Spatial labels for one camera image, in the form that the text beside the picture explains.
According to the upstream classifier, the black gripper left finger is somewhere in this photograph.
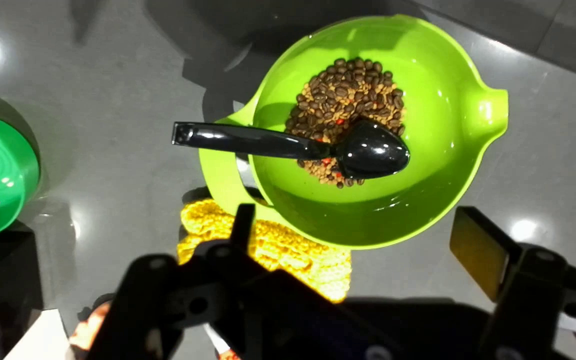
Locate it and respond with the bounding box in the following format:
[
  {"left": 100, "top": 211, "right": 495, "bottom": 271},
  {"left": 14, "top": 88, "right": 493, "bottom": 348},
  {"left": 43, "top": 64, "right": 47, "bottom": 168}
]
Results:
[{"left": 228, "top": 202, "right": 259, "bottom": 264}]

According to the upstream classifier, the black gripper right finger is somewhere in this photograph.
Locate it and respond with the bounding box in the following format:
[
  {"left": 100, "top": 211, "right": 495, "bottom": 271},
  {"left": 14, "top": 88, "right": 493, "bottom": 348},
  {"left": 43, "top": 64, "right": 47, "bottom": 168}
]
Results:
[{"left": 449, "top": 204, "right": 524, "bottom": 306}]

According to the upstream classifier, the black plastic spoon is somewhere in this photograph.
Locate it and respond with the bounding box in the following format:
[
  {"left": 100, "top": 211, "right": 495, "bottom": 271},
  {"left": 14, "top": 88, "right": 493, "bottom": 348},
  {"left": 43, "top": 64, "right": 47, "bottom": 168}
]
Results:
[{"left": 171, "top": 117, "right": 412, "bottom": 182}]

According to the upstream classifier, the lime green mixing bowl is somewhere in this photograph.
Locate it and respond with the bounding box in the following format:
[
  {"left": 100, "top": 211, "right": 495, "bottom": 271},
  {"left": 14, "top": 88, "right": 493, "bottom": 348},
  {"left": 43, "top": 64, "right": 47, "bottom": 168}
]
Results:
[{"left": 197, "top": 14, "right": 511, "bottom": 252}]

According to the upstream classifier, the yellow knitted cloth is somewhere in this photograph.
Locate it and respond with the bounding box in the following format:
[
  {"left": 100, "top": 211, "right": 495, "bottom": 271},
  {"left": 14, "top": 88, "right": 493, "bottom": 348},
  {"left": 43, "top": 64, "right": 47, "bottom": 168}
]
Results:
[{"left": 177, "top": 198, "right": 354, "bottom": 306}]

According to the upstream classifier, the white paper sheet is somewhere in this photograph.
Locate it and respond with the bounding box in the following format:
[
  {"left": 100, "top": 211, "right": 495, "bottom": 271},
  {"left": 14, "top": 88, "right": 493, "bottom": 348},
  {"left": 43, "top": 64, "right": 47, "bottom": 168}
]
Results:
[{"left": 4, "top": 306, "right": 75, "bottom": 360}]

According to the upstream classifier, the black square box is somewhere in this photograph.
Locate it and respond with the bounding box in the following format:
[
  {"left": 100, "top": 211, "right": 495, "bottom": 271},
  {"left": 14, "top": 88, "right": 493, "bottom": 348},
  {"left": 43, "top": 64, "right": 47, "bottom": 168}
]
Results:
[{"left": 0, "top": 223, "right": 45, "bottom": 360}]

